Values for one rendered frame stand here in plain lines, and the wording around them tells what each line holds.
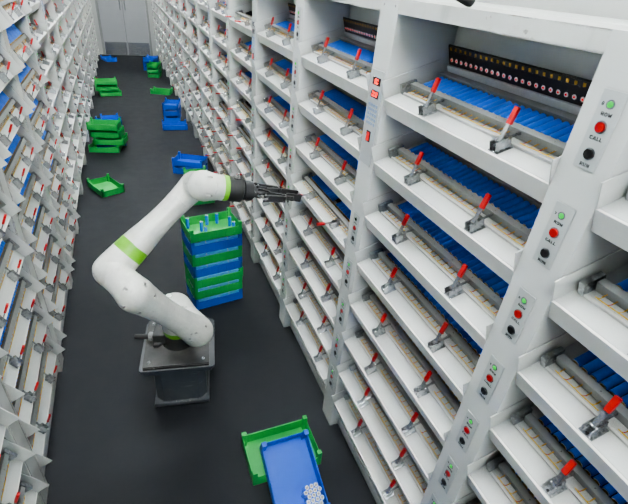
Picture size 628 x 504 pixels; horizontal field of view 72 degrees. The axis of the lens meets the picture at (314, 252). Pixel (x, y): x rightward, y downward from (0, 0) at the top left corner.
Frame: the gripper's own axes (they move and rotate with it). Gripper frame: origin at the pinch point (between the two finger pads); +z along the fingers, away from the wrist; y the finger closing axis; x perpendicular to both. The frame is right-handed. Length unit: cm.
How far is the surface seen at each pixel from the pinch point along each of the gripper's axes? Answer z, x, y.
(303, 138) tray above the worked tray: 15.9, -14.1, 34.4
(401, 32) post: 0, -64, -35
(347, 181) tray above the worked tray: 15.3, -12.7, -11.5
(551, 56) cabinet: 17, -68, -70
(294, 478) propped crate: 7, 99, -56
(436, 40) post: 12, -65, -35
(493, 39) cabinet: 17, -69, -51
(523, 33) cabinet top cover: -4, -68, -79
